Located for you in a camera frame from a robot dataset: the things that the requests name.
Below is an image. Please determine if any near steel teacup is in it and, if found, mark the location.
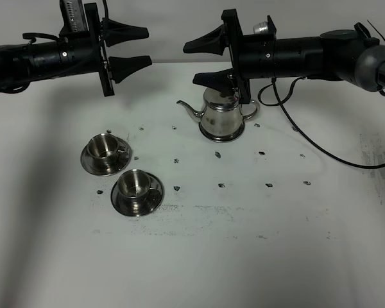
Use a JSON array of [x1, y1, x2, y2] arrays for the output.
[[117, 169, 152, 201]]

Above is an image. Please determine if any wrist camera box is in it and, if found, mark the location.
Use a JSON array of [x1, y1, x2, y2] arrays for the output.
[[253, 15, 277, 40], [59, 0, 88, 35]]

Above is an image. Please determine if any stainless steel teapot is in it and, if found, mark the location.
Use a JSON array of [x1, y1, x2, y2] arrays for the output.
[[176, 88, 260, 132]]

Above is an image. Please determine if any far steel saucer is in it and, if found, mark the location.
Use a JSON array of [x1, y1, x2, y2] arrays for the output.
[[80, 138, 132, 176]]

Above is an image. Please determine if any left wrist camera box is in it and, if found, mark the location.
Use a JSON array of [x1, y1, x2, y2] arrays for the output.
[[59, 0, 88, 35]]

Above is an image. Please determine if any right robot arm black grey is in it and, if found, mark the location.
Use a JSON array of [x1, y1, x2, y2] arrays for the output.
[[183, 9, 385, 104]]

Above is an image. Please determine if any near steel saucer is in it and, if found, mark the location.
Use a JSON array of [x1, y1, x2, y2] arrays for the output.
[[110, 172, 164, 217]]

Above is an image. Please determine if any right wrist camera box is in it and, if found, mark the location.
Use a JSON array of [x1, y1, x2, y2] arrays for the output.
[[253, 15, 277, 40]]

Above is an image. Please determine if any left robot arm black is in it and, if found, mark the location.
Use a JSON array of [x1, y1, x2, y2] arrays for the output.
[[0, 1, 152, 97]]

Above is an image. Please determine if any far steel teacup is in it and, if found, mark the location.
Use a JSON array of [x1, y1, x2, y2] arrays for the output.
[[85, 133, 129, 166]]

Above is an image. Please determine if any steel teacup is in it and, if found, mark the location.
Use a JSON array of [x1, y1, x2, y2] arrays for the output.
[[85, 133, 129, 166], [117, 169, 152, 201]]

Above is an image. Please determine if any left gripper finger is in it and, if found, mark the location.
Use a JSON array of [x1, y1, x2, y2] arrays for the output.
[[108, 55, 152, 84], [99, 18, 149, 47]]

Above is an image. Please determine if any right gripper body black plate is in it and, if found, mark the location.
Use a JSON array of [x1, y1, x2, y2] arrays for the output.
[[221, 9, 251, 105]]

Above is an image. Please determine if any left gripper body black plate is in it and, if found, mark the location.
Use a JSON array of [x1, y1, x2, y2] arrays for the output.
[[84, 3, 114, 97]]

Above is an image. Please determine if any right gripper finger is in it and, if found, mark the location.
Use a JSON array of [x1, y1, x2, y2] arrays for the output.
[[192, 69, 235, 95], [183, 25, 227, 55]]

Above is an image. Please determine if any teapot steel saucer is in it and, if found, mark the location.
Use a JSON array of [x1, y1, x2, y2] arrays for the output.
[[198, 124, 245, 142]]

